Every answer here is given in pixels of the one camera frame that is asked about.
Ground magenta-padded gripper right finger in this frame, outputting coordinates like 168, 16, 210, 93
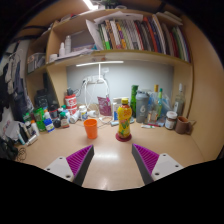
131, 143, 184, 186

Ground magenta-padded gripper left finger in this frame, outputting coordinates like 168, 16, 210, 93
44, 144, 95, 187

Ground yellow drink bottle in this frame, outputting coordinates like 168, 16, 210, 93
116, 97, 133, 139

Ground brown mug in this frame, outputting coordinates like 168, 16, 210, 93
175, 115, 193, 135

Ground brown jar with white lid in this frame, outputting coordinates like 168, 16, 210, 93
164, 110, 178, 131

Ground white bottle with blue cap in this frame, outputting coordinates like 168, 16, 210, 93
43, 111, 55, 133

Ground flat round red coaster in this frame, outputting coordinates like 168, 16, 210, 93
115, 132, 133, 143

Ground orange plastic cup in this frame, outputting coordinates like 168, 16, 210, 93
83, 118, 99, 140

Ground green plastic container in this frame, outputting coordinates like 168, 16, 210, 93
33, 107, 47, 132

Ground black bag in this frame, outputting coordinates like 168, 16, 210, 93
0, 136, 19, 161

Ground clear bottle with yellow cap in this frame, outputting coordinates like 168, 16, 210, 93
148, 84, 160, 123

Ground grey shaker bottle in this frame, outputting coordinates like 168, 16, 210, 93
135, 89, 150, 124

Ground clear glass bottle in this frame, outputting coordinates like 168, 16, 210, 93
173, 82, 186, 117

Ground red and white canister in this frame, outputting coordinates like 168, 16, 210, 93
64, 94, 78, 116

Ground tall green bottle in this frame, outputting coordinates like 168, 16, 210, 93
130, 84, 139, 118

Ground magenta pouch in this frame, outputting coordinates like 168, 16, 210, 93
97, 95, 113, 117

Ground white and blue box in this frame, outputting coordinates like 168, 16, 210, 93
112, 97, 123, 122

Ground hanging clothes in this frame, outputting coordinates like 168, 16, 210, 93
0, 49, 34, 121

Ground white power strip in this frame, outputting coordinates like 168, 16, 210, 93
83, 75, 107, 84

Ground white bar desk lamp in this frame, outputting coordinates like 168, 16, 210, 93
75, 60, 125, 81

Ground ceiling light bar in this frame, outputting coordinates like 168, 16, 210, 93
82, 0, 99, 11

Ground black hair ties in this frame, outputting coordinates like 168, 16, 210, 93
16, 146, 28, 163

